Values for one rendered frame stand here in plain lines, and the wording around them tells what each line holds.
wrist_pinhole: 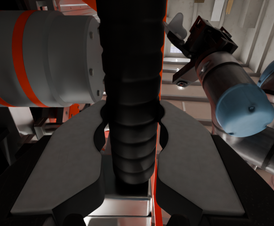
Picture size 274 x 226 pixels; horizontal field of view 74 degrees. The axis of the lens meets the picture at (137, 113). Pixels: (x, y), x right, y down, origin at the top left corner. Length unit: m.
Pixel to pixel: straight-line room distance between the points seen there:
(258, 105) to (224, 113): 0.04
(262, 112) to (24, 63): 0.31
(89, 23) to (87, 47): 0.03
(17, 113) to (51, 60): 0.16
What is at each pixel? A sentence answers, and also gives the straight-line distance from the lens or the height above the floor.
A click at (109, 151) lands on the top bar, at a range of 0.26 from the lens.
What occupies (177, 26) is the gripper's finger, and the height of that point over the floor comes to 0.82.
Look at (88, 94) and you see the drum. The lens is 0.26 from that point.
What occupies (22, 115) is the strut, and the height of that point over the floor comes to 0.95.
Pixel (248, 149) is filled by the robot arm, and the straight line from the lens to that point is 0.38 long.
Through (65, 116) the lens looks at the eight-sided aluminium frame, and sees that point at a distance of 0.55.
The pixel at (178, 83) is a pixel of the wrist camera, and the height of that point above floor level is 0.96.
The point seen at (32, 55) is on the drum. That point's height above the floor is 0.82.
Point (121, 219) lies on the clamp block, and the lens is 0.18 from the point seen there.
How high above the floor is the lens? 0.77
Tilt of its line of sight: 31 degrees up
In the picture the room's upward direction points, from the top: 180 degrees clockwise
